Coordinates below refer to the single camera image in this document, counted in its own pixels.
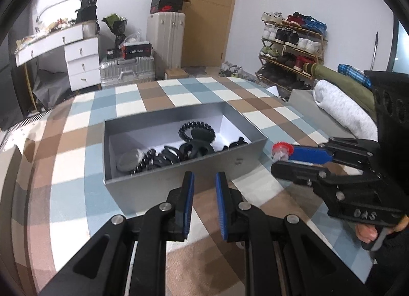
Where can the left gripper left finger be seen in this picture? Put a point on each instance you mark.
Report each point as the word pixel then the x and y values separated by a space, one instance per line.
pixel 128 256

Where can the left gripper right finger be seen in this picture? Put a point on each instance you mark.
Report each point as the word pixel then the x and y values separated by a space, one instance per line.
pixel 282 256

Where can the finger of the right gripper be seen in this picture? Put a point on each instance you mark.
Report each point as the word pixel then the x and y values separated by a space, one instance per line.
pixel 310 153
pixel 297 171

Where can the white round pin badge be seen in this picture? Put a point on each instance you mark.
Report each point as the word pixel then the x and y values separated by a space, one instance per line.
pixel 127 162

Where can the person's right hand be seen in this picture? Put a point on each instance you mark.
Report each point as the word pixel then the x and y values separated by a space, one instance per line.
pixel 368 233

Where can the olive green rolled blanket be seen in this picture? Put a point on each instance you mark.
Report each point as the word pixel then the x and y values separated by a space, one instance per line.
pixel 356 91

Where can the white pillow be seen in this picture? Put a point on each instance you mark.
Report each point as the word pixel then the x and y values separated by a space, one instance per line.
pixel 344 110

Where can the checkered bed sheet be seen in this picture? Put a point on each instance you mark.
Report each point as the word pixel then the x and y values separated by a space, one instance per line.
pixel 68 201

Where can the grey box lid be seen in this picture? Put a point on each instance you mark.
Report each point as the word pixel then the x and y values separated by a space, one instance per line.
pixel 303 101

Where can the shoe rack with shoes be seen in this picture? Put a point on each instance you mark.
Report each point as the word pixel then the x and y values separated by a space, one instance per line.
pixel 288 45

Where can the grey cardboard box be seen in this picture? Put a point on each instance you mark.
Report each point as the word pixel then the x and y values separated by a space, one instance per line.
pixel 238 145

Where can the black hair accessories pile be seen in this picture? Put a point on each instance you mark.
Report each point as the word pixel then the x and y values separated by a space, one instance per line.
pixel 153 160

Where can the wooden door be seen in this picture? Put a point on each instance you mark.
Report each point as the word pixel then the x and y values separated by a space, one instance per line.
pixel 207 27

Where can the small brown cardboard box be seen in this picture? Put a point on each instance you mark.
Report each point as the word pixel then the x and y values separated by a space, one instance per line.
pixel 175 73

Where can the silver suitcase lying flat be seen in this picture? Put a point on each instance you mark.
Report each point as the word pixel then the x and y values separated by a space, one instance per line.
pixel 116 72

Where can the white desk with drawers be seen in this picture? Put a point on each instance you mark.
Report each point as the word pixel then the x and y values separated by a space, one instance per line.
pixel 80 43

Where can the black red box on suitcase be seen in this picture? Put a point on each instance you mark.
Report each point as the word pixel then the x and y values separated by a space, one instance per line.
pixel 132 51

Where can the white upright suitcase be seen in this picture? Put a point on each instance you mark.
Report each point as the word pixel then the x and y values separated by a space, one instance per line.
pixel 165 32

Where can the black red shoe box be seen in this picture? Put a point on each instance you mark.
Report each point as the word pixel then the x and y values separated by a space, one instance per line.
pixel 166 6

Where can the dark green flower bouquet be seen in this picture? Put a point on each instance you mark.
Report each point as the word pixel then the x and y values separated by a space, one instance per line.
pixel 117 25

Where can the black bag on desk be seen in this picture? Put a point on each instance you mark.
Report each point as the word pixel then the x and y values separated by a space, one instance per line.
pixel 87 11

